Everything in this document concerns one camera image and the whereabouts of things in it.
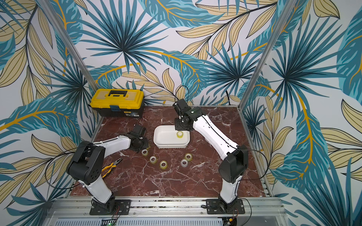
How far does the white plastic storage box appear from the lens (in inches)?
36.6

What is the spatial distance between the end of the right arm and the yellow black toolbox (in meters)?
0.43

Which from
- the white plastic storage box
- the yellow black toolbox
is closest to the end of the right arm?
the white plastic storage box

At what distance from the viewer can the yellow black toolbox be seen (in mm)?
1015

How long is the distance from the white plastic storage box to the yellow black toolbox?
0.21 metres

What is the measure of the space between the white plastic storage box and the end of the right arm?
9.0 inches
